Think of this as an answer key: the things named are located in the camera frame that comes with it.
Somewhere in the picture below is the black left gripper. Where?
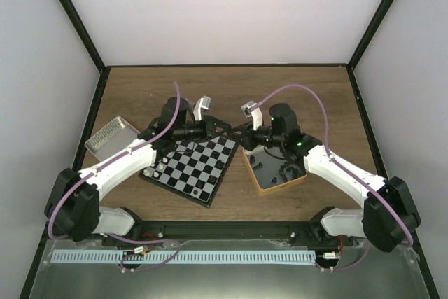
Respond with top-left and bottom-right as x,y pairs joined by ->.
174,116 -> 231,143

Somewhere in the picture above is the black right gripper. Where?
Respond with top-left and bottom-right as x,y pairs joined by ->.
227,122 -> 285,152

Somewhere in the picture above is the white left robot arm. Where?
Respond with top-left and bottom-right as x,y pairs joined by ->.
44,96 -> 237,246

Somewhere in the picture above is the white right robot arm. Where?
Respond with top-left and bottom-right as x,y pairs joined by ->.
232,101 -> 421,252

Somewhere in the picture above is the tan metal tray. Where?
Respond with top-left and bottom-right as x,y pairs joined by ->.
241,146 -> 307,196

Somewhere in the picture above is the black white chessboard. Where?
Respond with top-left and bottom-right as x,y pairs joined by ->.
139,137 -> 238,208

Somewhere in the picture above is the silver metal tray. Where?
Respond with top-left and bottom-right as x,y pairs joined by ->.
85,116 -> 139,162

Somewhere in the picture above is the light blue slotted strip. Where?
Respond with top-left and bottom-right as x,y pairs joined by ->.
50,249 -> 316,265

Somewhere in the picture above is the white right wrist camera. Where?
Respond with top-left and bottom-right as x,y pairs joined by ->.
241,101 -> 263,131

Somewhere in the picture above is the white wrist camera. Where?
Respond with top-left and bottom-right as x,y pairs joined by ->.
193,96 -> 211,121
241,101 -> 263,131

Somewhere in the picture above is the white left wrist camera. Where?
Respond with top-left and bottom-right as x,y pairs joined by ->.
193,96 -> 211,121

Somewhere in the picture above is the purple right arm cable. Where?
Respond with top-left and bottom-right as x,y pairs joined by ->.
257,84 -> 414,246

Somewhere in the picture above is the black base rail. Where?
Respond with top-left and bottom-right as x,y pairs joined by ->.
101,220 -> 354,248

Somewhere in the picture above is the black enclosure frame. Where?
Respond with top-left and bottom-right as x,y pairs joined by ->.
20,0 -> 439,298

